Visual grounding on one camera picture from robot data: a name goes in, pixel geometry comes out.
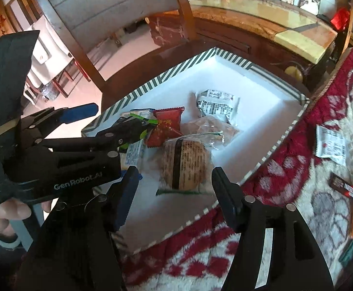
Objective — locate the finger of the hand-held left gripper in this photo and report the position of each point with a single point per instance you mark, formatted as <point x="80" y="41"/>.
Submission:
<point x="79" y="110"/>
<point x="115" y="136"/>

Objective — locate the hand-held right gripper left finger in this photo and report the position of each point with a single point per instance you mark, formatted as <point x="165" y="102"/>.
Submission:
<point x="125" y="194"/>

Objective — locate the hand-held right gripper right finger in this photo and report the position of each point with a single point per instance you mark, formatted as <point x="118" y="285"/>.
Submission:
<point x="225" y="197"/>

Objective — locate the long white biscuit packet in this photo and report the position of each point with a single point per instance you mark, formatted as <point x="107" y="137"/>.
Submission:
<point x="132" y="154"/>

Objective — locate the green grey snack packet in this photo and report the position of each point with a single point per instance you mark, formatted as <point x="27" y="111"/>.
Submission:
<point x="147" y="124"/>

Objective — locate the red flower snack packet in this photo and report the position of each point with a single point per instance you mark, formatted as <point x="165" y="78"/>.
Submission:
<point x="166" y="127"/>

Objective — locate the clear round cake packet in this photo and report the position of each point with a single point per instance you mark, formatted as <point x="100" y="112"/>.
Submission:
<point x="185" y="163"/>

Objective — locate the clear zip bag of nuts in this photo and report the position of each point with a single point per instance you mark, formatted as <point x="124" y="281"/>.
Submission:
<point x="213" y="130"/>

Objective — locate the white black-print snack packet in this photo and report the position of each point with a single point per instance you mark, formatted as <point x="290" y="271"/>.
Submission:
<point x="219" y="106"/>

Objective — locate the white red snack packet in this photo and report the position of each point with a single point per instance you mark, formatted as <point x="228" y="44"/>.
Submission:
<point x="331" y="145"/>

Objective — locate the brown chocolate bar wrapper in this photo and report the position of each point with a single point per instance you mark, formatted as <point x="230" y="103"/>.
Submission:
<point x="343" y="186"/>

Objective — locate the green white striped box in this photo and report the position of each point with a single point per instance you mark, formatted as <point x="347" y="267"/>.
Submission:
<point x="240" y="75"/>

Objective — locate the dark green snack packet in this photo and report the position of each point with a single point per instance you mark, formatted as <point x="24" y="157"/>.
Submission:
<point x="348" y="251"/>

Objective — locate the person's left hand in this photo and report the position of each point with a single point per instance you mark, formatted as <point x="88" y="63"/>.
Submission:
<point x="3" y="218"/>

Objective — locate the white chair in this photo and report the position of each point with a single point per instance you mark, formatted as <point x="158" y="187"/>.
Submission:
<point x="47" y="60"/>

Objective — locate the red white floral blanket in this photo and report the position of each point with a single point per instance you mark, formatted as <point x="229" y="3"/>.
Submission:
<point x="285" y="169"/>

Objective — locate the wooden chair with grey back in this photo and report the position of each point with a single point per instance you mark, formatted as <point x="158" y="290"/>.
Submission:
<point x="109" y="9"/>

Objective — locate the brown taped box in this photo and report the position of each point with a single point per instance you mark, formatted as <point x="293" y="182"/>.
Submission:
<point x="167" y="33"/>

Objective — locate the yellow round pot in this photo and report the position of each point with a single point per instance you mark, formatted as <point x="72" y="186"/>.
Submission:
<point x="295" y="73"/>

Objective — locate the marble top wooden counter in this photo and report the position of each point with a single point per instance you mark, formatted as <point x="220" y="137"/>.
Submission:
<point x="255" y="15"/>

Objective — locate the red gift bag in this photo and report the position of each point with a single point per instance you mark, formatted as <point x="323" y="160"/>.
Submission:
<point x="340" y="18"/>

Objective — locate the large wedding photo frame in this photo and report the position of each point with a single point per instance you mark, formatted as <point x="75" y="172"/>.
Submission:
<point x="310" y="2"/>

